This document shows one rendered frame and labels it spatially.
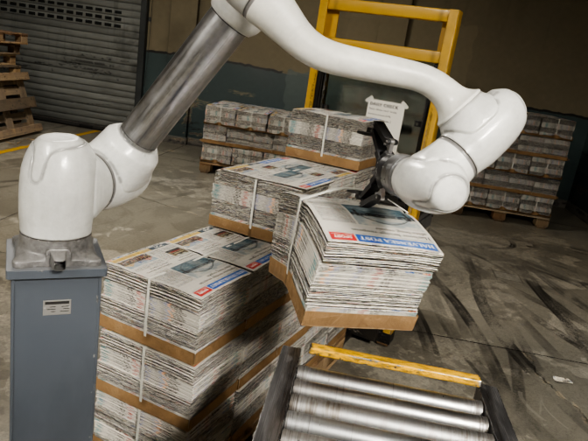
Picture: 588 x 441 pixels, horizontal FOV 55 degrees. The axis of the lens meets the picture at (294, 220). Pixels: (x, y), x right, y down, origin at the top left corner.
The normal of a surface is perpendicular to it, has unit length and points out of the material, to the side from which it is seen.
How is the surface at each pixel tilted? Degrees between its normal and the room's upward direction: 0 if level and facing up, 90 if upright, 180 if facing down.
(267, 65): 90
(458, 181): 79
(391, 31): 90
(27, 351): 90
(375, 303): 101
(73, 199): 88
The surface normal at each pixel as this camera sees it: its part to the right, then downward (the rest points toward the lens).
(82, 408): 0.42, 0.31
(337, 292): 0.22, 0.47
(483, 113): -0.01, -0.18
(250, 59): -0.13, 0.25
